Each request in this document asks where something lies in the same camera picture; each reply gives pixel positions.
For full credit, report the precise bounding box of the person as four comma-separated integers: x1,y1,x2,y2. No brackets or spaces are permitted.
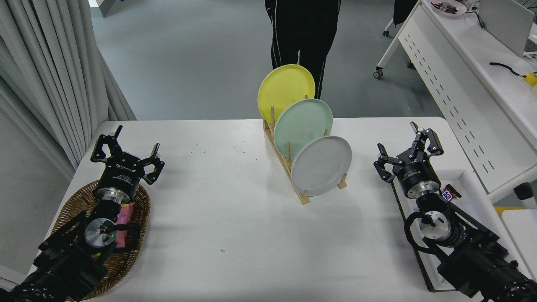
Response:
265,0,341,100

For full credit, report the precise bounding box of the Snickers chocolate bar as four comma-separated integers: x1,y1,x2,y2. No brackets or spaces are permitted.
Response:
441,184,462,203

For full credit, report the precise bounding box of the brown wicker basket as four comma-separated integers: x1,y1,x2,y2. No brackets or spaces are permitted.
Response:
50,180,151,301

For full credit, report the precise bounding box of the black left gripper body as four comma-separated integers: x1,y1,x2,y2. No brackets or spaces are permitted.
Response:
94,155,146,197

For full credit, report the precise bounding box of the pink snack packet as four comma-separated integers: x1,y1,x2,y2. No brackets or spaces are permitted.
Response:
115,202,136,249

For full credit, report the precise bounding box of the pink plate with snacks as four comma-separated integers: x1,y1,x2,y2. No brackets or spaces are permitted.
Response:
431,1,467,17

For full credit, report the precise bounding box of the white desk with casters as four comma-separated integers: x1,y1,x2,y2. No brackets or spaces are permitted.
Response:
373,0,537,204

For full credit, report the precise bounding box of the thick black cable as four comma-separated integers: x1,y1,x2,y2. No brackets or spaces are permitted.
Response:
489,62,527,78

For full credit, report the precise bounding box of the wooden plate rack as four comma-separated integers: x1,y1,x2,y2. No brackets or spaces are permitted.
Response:
263,95,348,206

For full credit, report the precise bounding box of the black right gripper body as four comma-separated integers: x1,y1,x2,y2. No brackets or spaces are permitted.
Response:
394,157,442,198

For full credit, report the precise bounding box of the grey laptop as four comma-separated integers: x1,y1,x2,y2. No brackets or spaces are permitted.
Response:
478,0,535,57

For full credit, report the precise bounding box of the thin black cord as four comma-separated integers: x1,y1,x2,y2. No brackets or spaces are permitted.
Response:
465,10,486,29

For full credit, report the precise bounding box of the yellow plate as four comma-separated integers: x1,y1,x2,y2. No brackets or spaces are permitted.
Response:
257,64,315,125

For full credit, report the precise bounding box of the grey curtain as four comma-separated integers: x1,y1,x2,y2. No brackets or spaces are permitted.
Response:
0,0,137,181

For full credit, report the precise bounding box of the white rectangular tray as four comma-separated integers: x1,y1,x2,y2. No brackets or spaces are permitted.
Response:
391,169,531,293

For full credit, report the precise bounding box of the mint green plate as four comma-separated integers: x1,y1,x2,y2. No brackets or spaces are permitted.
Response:
274,99,334,159

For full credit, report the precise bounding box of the grey plate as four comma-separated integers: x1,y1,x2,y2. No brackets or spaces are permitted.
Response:
291,135,352,197

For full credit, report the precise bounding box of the black cylinder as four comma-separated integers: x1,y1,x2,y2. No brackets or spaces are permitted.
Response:
514,182,537,209

